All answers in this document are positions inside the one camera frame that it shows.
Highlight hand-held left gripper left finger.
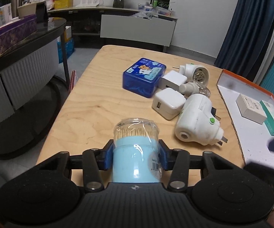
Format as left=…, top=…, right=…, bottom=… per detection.
left=36, top=139, right=115, bottom=194

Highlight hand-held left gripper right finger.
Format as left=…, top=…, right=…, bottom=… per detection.
left=158, top=140, right=244, bottom=193

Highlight light blue toothpick jar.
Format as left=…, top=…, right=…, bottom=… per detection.
left=112, top=117, right=164, bottom=184

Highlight orange-rimmed white cardboard tray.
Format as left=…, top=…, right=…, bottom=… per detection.
left=216, top=69, right=274, bottom=169

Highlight large white plug-in heater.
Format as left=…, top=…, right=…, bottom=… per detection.
left=174, top=93, right=228, bottom=148

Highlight blue tin box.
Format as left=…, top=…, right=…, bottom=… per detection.
left=123, top=57, right=167, bottom=98

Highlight small teal carton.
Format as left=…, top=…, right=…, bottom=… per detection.
left=259, top=100, right=274, bottom=137

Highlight small white carton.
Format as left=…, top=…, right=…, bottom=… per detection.
left=236, top=93, right=268, bottom=125

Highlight white rounded charger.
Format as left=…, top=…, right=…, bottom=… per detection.
left=152, top=87, right=186, bottom=120

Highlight clear liquid refill bottle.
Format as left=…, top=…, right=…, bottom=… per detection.
left=179, top=82, right=211, bottom=98

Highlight white charger with prongs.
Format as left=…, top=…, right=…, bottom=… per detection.
left=158, top=70, right=188, bottom=91

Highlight red booklet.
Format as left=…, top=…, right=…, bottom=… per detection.
left=70, top=70, right=79, bottom=91

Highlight small white plug-in heater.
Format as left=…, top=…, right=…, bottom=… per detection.
left=172, top=63, right=210, bottom=86

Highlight blue crate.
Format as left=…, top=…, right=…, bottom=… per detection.
left=57, top=37, right=75, bottom=64

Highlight black round table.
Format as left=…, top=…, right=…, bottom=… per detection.
left=0, top=17, right=68, bottom=160

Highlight blue curtain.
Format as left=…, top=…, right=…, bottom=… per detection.
left=214, top=0, right=274, bottom=83

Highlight long low media shelf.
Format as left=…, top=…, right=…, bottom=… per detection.
left=47, top=6, right=179, bottom=44

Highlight clutter of small packets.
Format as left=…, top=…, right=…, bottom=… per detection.
left=129, top=3, right=177, bottom=20

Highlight purple patterned box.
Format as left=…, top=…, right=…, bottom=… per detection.
left=0, top=14, right=37, bottom=63

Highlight black and green box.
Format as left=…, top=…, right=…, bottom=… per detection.
left=150, top=0, right=171, bottom=9

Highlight black tablet stand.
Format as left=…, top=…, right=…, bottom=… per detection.
left=36, top=1, right=48, bottom=23

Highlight yellow box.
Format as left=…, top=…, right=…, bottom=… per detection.
left=54, top=0, right=74, bottom=10

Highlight beige pot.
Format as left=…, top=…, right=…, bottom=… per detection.
left=17, top=2, right=37, bottom=18

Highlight white plastic bag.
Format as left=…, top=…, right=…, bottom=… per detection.
left=35, top=0, right=56, bottom=10

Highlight white printed boxes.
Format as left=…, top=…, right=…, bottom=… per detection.
left=0, top=3, right=12, bottom=30

